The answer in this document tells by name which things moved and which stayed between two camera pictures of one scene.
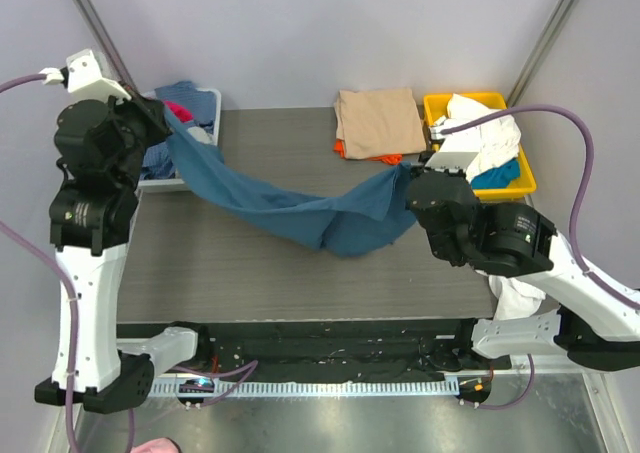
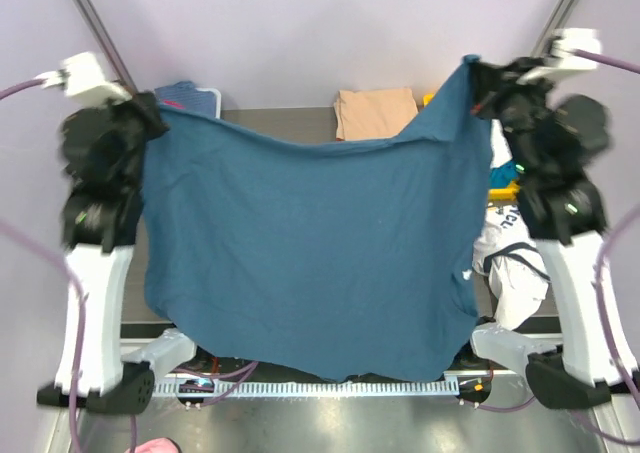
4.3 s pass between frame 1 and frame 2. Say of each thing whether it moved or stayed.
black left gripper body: stayed
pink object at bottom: stayed
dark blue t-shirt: moved
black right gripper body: moved
